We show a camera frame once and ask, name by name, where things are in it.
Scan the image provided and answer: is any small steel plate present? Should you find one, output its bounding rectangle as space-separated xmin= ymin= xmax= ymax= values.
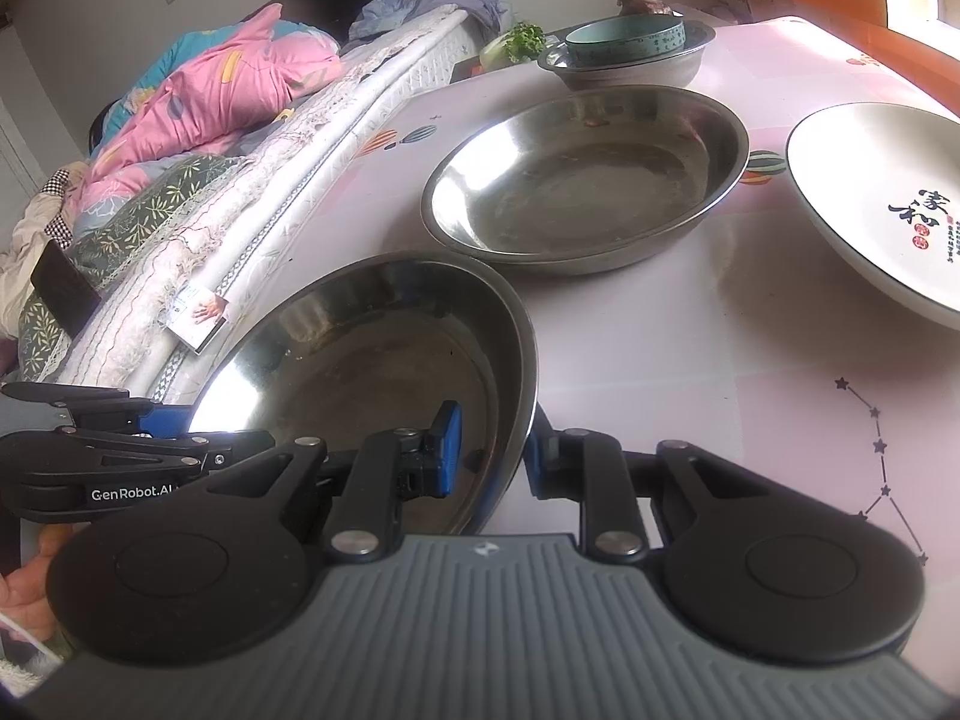
xmin=190 ymin=252 xmax=537 ymax=535

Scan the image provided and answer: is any large steel plate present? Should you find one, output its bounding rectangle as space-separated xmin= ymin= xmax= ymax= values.
xmin=420 ymin=86 xmax=750 ymax=277

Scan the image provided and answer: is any grey metal bowl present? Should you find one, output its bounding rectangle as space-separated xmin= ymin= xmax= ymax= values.
xmin=537 ymin=20 xmax=716 ymax=91

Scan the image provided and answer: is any teal ceramic bowl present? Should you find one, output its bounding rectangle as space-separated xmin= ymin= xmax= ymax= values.
xmin=565 ymin=13 xmax=686 ymax=67

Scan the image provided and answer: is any person's left hand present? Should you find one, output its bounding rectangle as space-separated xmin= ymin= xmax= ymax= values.
xmin=2 ymin=523 xmax=75 ymax=644

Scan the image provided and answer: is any green floral pillow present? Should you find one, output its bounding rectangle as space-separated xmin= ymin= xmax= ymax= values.
xmin=13 ymin=154 xmax=239 ymax=382

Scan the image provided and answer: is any black smartphone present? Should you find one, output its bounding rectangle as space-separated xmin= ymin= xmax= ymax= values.
xmin=31 ymin=241 xmax=101 ymax=338

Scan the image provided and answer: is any white patterned mattress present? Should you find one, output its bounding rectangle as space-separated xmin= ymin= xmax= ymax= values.
xmin=44 ymin=5 xmax=480 ymax=401

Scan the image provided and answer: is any pink floral quilt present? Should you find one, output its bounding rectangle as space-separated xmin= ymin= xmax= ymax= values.
xmin=68 ymin=4 xmax=345 ymax=216

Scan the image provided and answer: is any white ceramic plate with characters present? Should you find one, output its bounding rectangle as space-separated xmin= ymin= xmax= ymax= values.
xmin=786 ymin=103 xmax=958 ymax=330

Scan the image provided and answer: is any green lettuce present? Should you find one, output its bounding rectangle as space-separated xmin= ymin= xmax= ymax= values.
xmin=480 ymin=21 xmax=547 ymax=71

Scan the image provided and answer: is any purple red cabbage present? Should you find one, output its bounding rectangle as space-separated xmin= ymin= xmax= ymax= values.
xmin=617 ymin=0 xmax=679 ymax=16

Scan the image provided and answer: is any blue grey clothes pile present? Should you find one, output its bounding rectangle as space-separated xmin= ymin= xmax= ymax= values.
xmin=348 ymin=0 xmax=514 ymax=41

